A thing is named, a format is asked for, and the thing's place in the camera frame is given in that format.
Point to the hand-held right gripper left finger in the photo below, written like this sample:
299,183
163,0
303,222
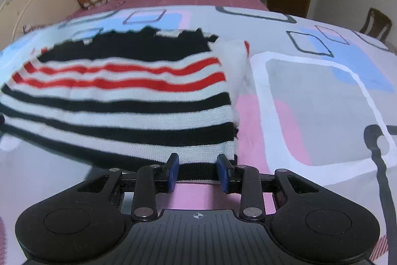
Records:
172,172

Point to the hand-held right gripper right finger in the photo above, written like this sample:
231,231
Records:
224,173

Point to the striped knit sweater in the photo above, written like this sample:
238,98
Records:
124,97

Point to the printed bed blanket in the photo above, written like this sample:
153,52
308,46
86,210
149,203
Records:
310,97

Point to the floral pillow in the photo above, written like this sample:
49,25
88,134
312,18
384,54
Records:
34,28

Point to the wooden chair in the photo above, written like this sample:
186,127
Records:
377,24

